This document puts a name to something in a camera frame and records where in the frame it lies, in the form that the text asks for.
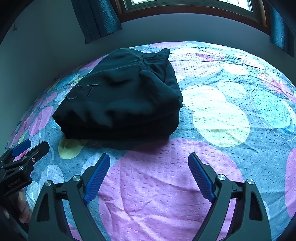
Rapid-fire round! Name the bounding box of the left hand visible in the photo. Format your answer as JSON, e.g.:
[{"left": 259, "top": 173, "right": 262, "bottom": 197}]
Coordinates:
[{"left": 10, "top": 189, "right": 32, "bottom": 223}]

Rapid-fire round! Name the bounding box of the polka dot bed sheet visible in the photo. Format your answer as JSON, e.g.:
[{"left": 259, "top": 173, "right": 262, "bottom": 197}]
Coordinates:
[{"left": 6, "top": 42, "right": 295, "bottom": 240}]

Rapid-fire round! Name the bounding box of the black sweatshirt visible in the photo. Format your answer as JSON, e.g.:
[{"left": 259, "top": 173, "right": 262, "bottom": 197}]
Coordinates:
[{"left": 53, "top": 48, "right": 183, "bottom": 141}]

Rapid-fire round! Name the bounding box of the blue curtain left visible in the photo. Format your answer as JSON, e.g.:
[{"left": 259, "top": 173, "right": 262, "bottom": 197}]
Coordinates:
[{"left": 71, "top": 0, "right": 121, "bottom": 44}]

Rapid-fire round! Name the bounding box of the blue curtain right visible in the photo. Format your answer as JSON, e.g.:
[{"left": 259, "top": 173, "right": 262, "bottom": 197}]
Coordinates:
[{"left": 268, "top": 4, "right": 295, "bottom": 57}]

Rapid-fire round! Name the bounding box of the window with brown frame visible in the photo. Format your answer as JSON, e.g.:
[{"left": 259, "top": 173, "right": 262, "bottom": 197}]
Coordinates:
[{"left": 110, "top": 0, "right": 270, "bottom": 35}]

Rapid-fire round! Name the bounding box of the blue curtain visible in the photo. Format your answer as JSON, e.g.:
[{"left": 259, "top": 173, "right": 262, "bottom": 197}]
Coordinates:
[
  {"left": 268, "top": 4, "right": 295, "bottom": 57},
  {"left": 71, "top": 0, "right": 121, "bottom": 44}
]

